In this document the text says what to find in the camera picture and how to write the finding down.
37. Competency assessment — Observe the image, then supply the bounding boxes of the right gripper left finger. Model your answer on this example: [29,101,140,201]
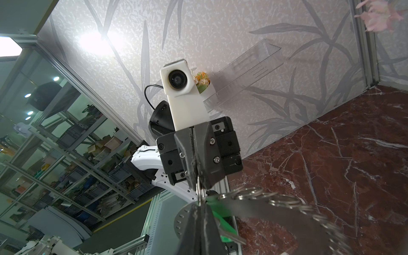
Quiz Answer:
[175,203,201,255]

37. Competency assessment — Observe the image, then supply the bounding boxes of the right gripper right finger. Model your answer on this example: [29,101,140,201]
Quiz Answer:
[200,204,226,255]

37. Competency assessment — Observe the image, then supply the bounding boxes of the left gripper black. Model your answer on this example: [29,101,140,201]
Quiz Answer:
[156,116,243,190]

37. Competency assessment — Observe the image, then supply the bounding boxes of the key with green tag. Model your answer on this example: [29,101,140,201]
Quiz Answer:
[206,194,247,245]

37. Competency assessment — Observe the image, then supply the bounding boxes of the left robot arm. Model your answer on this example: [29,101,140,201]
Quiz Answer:
[131,87,243,203]

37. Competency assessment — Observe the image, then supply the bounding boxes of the peach flower bouquet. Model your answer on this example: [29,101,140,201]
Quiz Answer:
[193,72,211,94]

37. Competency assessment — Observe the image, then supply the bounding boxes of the pink cherry blossom tree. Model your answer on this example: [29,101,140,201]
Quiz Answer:
[354,0,408,33]

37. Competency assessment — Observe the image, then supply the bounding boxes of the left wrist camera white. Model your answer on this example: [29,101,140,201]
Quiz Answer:
[160,59,210,131]

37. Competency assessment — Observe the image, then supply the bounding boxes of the clear acrylic wall shelf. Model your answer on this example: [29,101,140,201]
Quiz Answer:
[204,39,284,111]

